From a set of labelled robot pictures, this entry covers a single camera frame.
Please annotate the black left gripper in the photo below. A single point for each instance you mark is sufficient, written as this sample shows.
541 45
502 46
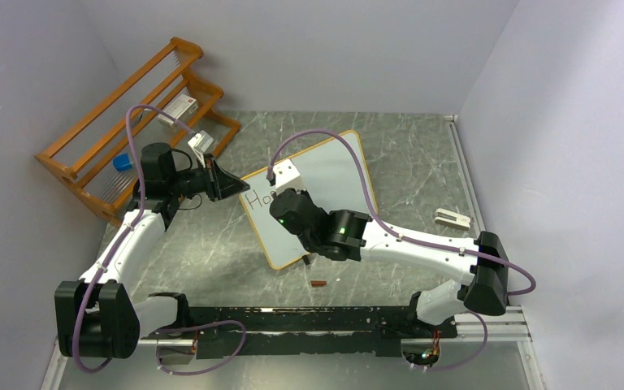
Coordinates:
218 184

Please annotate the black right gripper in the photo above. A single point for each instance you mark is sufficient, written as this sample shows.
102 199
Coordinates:
300 192

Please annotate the yellow framed whiteboard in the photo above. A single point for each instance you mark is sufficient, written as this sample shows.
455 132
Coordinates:
335 175

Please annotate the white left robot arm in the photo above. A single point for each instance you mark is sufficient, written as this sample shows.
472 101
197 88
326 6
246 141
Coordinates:
95 315

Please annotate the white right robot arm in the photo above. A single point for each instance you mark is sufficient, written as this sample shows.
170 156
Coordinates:
473 281

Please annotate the white whiteboard eraser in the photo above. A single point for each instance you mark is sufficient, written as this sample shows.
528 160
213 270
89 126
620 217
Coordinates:
452 219

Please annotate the grey cardboard box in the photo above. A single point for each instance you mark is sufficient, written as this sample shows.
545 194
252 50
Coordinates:
181 108

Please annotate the blue cube block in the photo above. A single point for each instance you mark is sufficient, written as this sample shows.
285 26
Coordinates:
123 162

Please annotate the orange wooden rack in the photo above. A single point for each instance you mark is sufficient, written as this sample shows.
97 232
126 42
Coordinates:
81 159

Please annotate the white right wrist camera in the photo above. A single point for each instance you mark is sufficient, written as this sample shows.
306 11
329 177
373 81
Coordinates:
284 175

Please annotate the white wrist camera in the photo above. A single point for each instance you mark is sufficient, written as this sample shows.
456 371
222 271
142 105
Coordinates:
200 144
284 175

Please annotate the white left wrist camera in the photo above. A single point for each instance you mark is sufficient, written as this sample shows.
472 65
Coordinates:
200 144

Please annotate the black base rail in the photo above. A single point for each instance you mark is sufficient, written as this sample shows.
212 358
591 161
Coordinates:
380 330

